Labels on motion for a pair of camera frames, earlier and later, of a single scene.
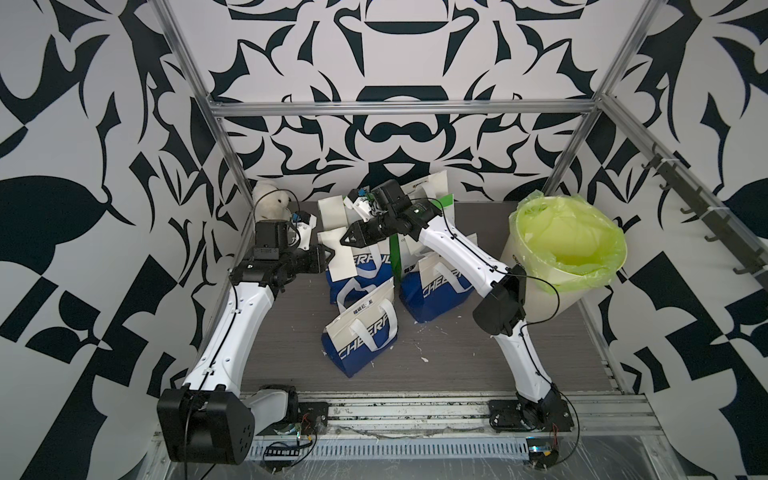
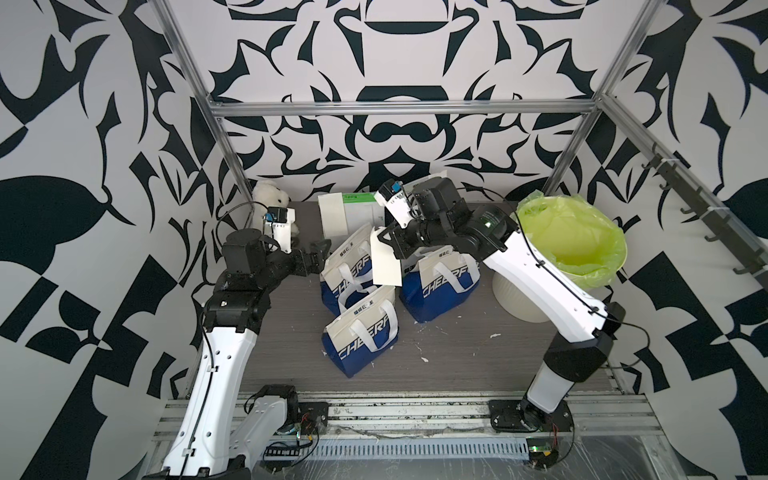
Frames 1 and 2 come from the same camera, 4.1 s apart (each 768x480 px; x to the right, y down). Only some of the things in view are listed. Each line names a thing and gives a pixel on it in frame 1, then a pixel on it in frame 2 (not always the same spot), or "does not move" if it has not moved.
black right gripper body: [380, 225] to [419, 232]
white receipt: [342, 265] to [386, 268]
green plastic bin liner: [566, 243] does not move
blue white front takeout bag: [363, 332] does not move
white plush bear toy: [270, 202] does not move
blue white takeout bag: [429, 286] does not move
